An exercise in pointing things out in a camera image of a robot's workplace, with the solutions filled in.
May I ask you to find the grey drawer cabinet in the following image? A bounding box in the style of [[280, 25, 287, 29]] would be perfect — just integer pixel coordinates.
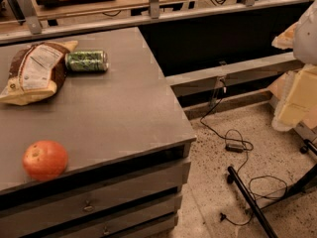
[[0, 28, 195, 238]]

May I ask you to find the black stand leg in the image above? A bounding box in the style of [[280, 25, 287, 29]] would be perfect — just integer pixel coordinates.
[[227, 139, 317, 238]]

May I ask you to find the red apple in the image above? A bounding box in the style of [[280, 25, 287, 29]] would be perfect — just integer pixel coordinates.
[[22, 141, 68, 181]]

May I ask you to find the brown chip bag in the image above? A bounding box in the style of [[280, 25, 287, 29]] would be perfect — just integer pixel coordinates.
[[0, 41, 78, 106]]

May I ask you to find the green soda can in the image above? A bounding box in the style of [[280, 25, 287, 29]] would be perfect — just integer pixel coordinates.
[[65, 50, 108, 72]]

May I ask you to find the black power adapter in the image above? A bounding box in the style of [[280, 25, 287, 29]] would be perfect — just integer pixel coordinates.
[[225, 144, 244, 153]]

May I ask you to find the black cable on floor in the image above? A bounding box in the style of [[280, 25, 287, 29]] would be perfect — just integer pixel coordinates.
[[199, 78, 289, 227]]

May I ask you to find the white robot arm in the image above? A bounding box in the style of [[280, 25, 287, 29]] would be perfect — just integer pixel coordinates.
[[293, 0, 317, 65]]

